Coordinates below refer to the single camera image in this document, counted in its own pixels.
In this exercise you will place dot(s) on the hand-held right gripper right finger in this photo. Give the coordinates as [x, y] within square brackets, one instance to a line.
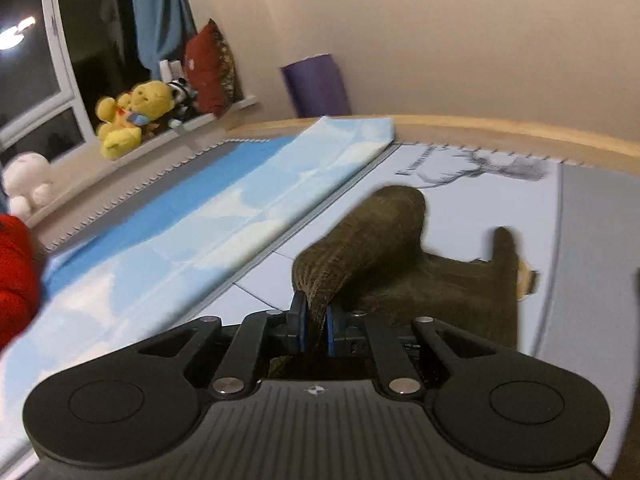
[330, 332]

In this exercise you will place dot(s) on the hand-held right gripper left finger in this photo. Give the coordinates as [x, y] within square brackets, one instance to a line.
[299, 322]

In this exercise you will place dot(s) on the blue cloud print sheet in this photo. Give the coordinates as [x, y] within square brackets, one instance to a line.
[200, 210]

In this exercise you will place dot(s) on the white deer print sheet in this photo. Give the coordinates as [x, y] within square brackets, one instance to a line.
[450, 200]

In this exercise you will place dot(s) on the grey zigzag edged bed mat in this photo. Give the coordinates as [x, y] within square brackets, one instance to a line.
[100, 195]

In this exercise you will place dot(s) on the purple rolled mat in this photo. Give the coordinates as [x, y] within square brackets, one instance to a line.
[315, 85]

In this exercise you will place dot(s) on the panda plush toy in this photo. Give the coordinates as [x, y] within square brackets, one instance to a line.
[181, 92]

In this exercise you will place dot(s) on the yellow teddy bear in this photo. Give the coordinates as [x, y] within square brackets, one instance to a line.
[150, 100]

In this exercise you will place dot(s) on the dark red pillow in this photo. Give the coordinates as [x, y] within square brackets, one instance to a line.
[205, 70]

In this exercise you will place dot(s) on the window sill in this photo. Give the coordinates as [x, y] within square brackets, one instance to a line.
[75, 165]

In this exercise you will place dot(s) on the grey bed sheet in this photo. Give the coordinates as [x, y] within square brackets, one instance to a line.
[595, 240]

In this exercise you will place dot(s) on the red folded blanket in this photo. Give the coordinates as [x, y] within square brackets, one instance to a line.
[15, 270]

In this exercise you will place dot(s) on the white plush toy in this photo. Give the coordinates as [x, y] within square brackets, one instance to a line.
[30, 175]

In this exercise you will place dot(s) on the blue curtain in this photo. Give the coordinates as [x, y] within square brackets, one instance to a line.
[155, 10]

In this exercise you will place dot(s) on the white framed window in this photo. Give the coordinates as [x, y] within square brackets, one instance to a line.
[30, 60]

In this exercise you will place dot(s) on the wooden bed frame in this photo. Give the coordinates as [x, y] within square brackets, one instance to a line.
[500, 132]

